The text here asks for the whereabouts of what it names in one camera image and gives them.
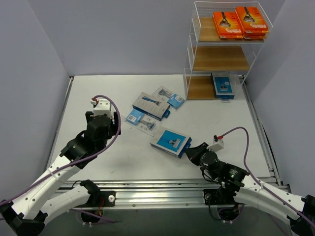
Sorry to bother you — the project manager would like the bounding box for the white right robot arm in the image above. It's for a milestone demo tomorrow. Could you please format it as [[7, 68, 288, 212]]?
[[185, 143, 315, 236]]

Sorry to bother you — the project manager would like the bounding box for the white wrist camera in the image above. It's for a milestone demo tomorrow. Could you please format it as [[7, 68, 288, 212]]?
[[207, 135, 224, 152], [90, 98, 112, 118]]

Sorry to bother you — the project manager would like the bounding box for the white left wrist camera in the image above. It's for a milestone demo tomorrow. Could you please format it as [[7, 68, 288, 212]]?
[[90, 98, 112, 118]]

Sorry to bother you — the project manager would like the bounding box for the clear blister razor pack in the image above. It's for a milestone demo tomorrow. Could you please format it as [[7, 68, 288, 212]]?
[[125, 109, 160, 136], [152, 86, 186, 110]]

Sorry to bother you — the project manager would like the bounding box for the orange Gillette box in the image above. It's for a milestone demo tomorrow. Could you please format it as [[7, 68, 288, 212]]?
[[235, 6, 269, 34], [243, 32, 266, 40], [213, 11, 243, 40]]

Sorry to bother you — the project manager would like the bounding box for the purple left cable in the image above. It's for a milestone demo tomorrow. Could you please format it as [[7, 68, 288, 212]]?
[[0, 94, 122, 224]]

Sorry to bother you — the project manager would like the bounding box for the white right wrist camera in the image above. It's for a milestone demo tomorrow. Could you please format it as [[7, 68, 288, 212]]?
[[207, 135, 224, 152]]

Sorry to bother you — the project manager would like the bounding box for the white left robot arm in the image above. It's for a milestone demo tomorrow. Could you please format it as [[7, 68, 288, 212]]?
[[0, 111, 121, 236]]

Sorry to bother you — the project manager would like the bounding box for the purple cable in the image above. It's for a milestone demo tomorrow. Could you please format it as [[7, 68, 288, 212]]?
[[219, 126, 315, 227], [0, 94, 122, 224]]

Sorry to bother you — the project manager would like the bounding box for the white wire wooden shelf rack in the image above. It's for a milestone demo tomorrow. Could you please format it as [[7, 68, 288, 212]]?
[[183, 1, 273, 100]]

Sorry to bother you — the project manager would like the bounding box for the grey blue Harry's box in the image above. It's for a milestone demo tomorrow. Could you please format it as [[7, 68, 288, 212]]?
[[150, 126, 192, 158]]

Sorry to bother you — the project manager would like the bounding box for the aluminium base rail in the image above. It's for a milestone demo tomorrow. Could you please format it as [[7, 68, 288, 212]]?
[[55, 178, 293, 209]]

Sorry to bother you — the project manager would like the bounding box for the clear blister razor pack top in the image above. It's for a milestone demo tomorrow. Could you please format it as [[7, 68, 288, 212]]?
[[152, 86, 186, 110]]

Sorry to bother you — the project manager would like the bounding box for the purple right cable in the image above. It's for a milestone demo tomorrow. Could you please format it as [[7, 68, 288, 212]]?
[[219, 126, 315, 227]]

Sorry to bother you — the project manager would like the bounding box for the clear blister razor pack left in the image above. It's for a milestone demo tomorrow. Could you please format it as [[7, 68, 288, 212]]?
[[125, 109, 160, 136]]

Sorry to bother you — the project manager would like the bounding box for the Harry's box upper white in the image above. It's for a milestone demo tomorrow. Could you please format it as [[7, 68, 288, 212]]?
[[132, 92, 171, 121]]

